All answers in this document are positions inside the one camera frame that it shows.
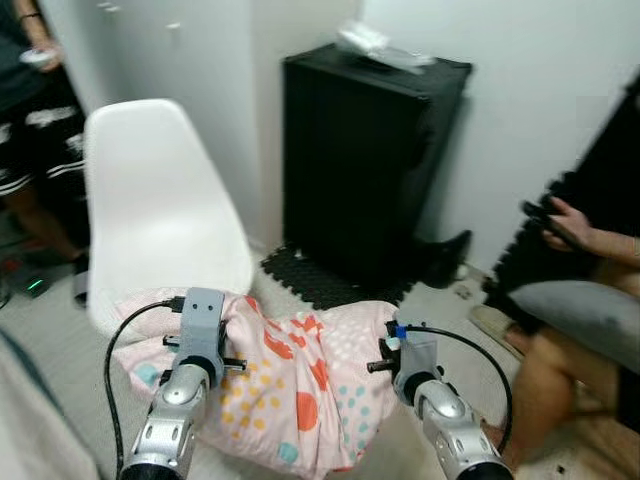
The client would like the pink patterned pillow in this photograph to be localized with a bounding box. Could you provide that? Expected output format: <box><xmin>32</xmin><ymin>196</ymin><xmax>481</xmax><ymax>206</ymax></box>
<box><xmin>112</xmin><ymin>288</ymin><xmax>401</xmax><ymax>479</ymax></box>

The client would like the black controller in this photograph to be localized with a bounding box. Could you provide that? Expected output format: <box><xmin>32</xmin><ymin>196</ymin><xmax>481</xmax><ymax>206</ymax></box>
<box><xmin>520</xmin><ymin>200</ymin><xmax>581</xmax><ymax>249</ymax></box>

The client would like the white controller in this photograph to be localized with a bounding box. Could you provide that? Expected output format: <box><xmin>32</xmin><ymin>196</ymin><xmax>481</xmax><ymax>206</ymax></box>
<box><xmin>19</xmin><ymin>48</ymin><xmax>56</xmax><ymax>67</ymax></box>

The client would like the white plastic chair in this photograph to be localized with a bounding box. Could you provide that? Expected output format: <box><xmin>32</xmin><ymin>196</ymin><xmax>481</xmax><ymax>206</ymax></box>
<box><xmin>83</xmin><ymin>98</ymin><xmax>256</xmax><ymax>336</ymax></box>

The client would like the grey-shorts person hand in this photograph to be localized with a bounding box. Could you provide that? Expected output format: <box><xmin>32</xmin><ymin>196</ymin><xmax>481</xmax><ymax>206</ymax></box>
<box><xmin>543</xmin><ymin>196</ymin><xmax>597</xmax><ymax>250</ymax></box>

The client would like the black-shorts person hand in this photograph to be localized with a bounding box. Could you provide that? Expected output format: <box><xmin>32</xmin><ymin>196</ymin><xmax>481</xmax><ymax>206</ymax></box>
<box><xmin>31</xmin><ymin>40</ymin><xmax>66</xmax><ymax>72</ymax></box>

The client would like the black foam puzzle mat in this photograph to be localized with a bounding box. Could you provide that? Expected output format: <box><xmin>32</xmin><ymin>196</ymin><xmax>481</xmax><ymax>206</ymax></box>
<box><xmin>260</xmin><ymin>245</ymin><xmax>416</xmax><ymax>311</ymax></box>
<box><xmin>483</xmin><ymin>85</ymin><xmax>640</xmax><ymax>321</ymax></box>

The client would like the beige slipper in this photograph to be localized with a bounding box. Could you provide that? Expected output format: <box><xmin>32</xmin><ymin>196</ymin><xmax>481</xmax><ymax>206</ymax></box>
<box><xmin>470</xmin><ymin>303</ymin><xmax>523</xmax><ymax>351</ymax></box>

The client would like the black boot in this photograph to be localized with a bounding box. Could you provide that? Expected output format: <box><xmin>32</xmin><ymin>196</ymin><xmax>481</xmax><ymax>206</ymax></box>
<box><xmin>420</xmin><ymin>230</ymin><xmax>474</xmax><ymax>289</ymax></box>

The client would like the black cabinet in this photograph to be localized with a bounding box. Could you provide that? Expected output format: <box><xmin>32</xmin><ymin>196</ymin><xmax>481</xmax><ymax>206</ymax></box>
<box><xmin>282</xmin><ymin>43</ymin><xmax>473</xmax><ymax>286</ymax></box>

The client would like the person in grey shorts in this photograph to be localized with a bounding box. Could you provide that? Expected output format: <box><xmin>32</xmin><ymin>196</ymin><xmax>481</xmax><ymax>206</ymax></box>
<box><xmin>503</xmin><ymin>280</ymin><xmax>640</xmax><ymax>473</ymax></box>

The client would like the black device with green light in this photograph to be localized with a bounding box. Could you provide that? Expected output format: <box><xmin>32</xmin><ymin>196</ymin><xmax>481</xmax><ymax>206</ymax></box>
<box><xmin>8</xmin><ymin>262</ymin><xmax>61</xmax><ymax>301</ymax></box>

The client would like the white bed sheet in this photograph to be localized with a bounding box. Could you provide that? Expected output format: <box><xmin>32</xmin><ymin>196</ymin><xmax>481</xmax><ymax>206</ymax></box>
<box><xmin>0</xmin><ymin>330</ymin><xmax>101</xmax><ymax>480</ymax></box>

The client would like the person in black shorts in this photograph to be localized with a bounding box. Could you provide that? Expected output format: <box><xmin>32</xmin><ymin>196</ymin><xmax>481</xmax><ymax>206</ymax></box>
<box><xmin>0</xmin><ymin>0</ymin><xmax>91</xmax><ymax>271</ymax></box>

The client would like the clear plastic package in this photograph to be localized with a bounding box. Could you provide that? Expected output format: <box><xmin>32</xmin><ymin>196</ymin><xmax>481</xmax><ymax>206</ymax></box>
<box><xmin>335</xmin><ymin>22</ymin><xmax>437</xmax><ymax>74</ymax></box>

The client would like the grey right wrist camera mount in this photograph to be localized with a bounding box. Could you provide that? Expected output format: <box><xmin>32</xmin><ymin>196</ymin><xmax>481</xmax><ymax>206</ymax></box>
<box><xmin>385</xmin><ymin>322</ymin><xmax>442</xmax><ymax>387</ymax></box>

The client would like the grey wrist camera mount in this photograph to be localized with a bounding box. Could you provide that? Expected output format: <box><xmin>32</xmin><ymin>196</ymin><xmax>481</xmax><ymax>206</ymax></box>
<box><xmin>385</xmin><ymin>322</ymin><xmax>442</xmax><ymax>387</ymax></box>
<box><xmin>180</xmin><ymin>287</ymin><xmax>230</xmax><ymax>367</ymax></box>

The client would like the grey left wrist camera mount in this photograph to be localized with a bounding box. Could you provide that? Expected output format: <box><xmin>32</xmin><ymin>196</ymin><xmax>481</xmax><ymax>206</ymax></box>
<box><xmin>180</xmin><ymin>287</ymin><xmax>230</xmax><ymax>367</ymax></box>

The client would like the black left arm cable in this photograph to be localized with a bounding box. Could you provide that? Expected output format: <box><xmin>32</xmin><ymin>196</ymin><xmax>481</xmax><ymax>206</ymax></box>
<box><xmin>103</xmin><ymin>295</ymin><xmax>189</xmax><ymax>479</ymax></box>

